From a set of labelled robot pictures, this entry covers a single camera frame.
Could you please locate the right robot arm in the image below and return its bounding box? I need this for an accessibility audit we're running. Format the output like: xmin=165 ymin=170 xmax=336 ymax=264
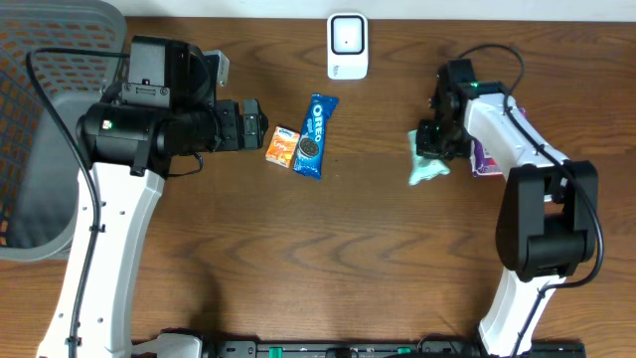
xmin=415 ymin=59 xmax=603 ymax=357

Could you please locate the red purple pad pack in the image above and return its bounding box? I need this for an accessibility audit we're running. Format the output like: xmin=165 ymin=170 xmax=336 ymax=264
xmin=466 ymin=104 xmax=527 ymax=178

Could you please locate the orange tissue pack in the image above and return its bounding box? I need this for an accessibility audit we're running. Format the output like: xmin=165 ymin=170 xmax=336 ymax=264
xmin=265 ymin=126 xmax=300 ymax=168

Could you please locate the grey plastic mesh basket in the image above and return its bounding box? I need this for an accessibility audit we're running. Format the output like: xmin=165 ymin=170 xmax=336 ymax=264
xmin=1 ymin=1 xmax=127 ymax=262

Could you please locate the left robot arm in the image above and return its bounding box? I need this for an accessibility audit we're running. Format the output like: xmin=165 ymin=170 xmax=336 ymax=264
xmin=38 ymin=36 xmax=268 ymax=357

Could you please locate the blue Oreo cookie pack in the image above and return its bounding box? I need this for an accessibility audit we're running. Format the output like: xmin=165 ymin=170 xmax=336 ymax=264
xmin=293 ymin=93 xmax=339 ymax=180

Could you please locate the white barcode scanner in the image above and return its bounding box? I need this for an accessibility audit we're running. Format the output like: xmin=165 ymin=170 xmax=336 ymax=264
xmin=327 ymin=12 xmax=370 ymax=81

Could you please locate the mint green wipes pack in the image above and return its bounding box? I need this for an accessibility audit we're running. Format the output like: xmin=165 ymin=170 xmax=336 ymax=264
xmin=407 ymin=130 xmax=450 ymax=186

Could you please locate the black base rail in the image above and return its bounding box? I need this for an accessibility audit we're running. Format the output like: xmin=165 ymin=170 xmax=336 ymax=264
xmin=131 ymin=339 xmax=587 ymax=358

